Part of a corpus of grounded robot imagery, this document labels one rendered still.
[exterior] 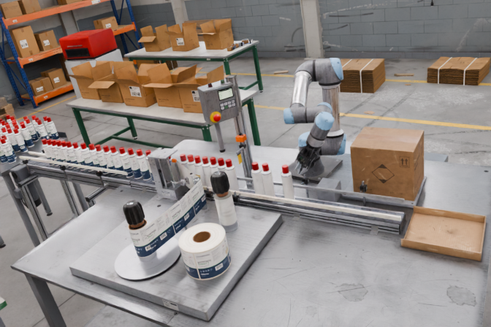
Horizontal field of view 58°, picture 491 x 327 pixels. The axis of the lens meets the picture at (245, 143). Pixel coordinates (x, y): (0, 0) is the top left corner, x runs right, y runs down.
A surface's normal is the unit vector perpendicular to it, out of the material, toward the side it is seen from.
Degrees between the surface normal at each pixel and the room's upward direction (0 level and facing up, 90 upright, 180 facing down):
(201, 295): 0
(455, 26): 90
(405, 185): 90
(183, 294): 0
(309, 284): 0
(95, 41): 90
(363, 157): 90
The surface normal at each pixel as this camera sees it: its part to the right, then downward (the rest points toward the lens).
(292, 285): -0.17, -0.90
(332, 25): -0.59, 0.43
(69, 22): 0.79, 0.13
